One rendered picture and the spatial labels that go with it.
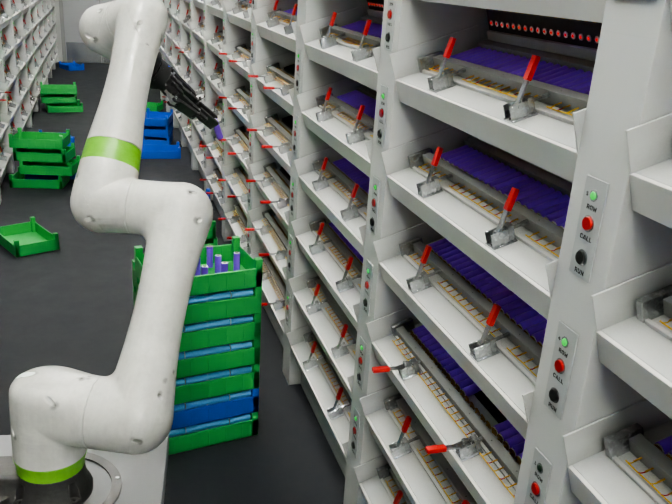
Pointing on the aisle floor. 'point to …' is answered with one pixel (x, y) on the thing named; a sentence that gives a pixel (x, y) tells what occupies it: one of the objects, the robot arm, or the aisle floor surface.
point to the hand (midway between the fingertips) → (205, 115)
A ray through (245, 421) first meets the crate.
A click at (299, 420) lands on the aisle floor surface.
